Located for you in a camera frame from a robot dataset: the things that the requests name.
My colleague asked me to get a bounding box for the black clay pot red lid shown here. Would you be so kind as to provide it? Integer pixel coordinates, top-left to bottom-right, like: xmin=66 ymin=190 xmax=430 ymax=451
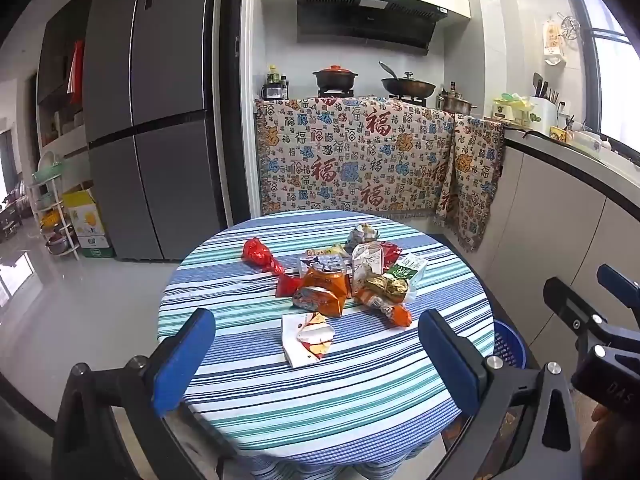
xmin=313 ymin=65 xmax=359 ymax=92

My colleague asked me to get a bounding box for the person's right hand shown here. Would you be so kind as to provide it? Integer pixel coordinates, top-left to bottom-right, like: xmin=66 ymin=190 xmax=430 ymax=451
xmin=590 ymin=405 xmax=640 ymax=480

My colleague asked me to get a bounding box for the gold foil wrapper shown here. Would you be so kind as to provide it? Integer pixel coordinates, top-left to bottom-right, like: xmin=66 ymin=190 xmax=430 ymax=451
xmin=362 ymin=275 xmax=411 ymax=303

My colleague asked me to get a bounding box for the silver wrapper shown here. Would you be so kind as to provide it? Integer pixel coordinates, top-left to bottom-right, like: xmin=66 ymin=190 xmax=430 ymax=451
xmin=346 ymin=222 xmax=381 ymax=253

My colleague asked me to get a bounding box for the white cartoon print box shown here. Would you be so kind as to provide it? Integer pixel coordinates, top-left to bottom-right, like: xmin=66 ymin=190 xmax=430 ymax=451
xmin=298 ymin=254 xmax=346 ymax=276

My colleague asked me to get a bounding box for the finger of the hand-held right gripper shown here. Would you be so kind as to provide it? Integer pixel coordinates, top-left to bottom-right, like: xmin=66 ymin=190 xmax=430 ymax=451
xmin=544 ymin=276 xmax=618 ymax=356
xmin=597 ymin=264 xmax=640 ymax=313

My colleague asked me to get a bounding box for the grey refrigerator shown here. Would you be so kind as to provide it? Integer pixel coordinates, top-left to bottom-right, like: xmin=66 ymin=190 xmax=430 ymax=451
xmin=82 ymin=0 xmax=226 ymax=262

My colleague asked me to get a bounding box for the dark wall shelf unit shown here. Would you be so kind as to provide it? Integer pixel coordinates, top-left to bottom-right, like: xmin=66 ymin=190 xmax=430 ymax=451
xmin=37 ymin=0 xmax=96 ymax=106

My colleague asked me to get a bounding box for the yellow green plastic rack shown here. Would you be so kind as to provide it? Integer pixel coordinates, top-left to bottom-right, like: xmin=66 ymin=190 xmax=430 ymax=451
xmin=492 ymin=92 xmax=531 ymax=126

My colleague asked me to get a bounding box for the red hanging bag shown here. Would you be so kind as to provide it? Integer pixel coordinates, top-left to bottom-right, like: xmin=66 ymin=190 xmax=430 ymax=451
xmin=67 ymin=40 xmax=85 ymax=106

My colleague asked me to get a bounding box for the printed patterned cloth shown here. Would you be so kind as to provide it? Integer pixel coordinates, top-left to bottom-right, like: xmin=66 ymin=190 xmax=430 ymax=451
xmin=432 ymin=112 xmax=507 ymax=253
xmin=255 ymin=96 xmax=458 ymax=226

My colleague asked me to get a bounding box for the blue plastic basket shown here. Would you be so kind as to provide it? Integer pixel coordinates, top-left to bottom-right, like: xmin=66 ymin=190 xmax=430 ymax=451
xmin=492 ymin=319 xmax=527 ymax=371

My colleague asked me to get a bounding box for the white utensil holder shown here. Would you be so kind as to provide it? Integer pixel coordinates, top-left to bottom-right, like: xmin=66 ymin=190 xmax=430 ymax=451
xmin=527 ymin=72 xmax=561 ymax=133

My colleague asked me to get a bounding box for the window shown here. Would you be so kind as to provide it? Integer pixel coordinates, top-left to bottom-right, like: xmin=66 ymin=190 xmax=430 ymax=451
xmin=565 ymin=0 xmax=640 ymax=161

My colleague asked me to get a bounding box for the yellow cardboard box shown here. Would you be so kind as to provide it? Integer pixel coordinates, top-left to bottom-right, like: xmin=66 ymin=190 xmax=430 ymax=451
xmin=62 ymin=187 xmax=116 ymax=259

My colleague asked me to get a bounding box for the white tiered rack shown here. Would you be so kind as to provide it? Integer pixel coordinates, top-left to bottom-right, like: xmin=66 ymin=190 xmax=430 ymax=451
xmin=27 ymin=160 xmax=81 ymax=261

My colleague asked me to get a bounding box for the tall white packet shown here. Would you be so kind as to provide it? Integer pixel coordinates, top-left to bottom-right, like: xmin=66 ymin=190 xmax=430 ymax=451
xmin=351 ymin=242 xmax=386 ymax=293

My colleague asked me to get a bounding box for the steel cooking pot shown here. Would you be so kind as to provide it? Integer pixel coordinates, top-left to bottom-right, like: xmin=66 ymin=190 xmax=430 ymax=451
xmin=436 ymin=87 xmax=478 ymax=115

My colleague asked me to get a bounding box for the orange snack wrapper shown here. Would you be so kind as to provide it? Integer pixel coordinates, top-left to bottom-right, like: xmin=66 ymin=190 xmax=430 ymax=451
xmin=355 ymin=290 xmax=413 ymax=328

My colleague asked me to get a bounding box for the kitchen counter cabinet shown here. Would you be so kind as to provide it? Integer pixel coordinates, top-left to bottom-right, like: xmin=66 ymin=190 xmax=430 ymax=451
xmin=480 ymin=127 xmax=640 ymax=311

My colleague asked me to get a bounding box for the black range hood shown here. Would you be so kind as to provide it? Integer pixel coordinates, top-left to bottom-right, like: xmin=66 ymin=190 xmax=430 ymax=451
xmin=296 ymin=0 xmax=448 ymax=56

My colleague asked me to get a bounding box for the green white milk carton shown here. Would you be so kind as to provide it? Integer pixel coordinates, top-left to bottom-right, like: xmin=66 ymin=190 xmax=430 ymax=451
xmin=385 ymin=255 xmax=428 ymax=301

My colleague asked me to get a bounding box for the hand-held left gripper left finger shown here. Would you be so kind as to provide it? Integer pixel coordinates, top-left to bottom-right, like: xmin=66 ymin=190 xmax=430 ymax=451
xmin=52 ymin=307 xmax=236 ymax=480

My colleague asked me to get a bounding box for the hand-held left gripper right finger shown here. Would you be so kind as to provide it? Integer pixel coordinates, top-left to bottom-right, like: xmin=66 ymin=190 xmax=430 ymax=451
xmin=417 ymin=308 xmax=583 ymax=480

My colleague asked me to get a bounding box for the blue striped tablecloth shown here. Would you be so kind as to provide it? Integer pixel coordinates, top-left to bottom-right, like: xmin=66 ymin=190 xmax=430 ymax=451
xmin=156 ymin=209 xmax=496 ymax=480

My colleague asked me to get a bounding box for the red foil wrapper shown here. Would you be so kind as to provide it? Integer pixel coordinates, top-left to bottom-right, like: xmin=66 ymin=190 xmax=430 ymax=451
xmin=377 ymin=241 xmax=403 ymax=268

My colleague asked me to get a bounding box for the black wok with lid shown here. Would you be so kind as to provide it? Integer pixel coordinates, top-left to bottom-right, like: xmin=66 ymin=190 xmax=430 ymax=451
xmin=378 ymin=61 xmax=437 ymax=98

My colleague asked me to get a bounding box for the white carton red print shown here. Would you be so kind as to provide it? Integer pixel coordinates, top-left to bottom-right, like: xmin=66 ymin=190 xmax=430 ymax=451
xmin=281 ymin=311 xmax=337 ymax=368

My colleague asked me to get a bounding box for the orange packet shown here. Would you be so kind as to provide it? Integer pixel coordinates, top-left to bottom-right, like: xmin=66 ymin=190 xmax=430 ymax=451
xmin=291 ymin=266 xmax=352 ymax=318

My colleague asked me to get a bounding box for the white orange wall hanging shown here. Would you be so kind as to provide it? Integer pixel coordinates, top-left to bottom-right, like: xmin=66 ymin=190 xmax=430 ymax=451
xmin=542 ymin=17 xmax=568 ymax=66

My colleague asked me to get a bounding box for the small red wrapper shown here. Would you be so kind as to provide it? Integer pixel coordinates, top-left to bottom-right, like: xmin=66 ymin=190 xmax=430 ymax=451
xmin=276 ymin=274 xmax=303 ymax=298

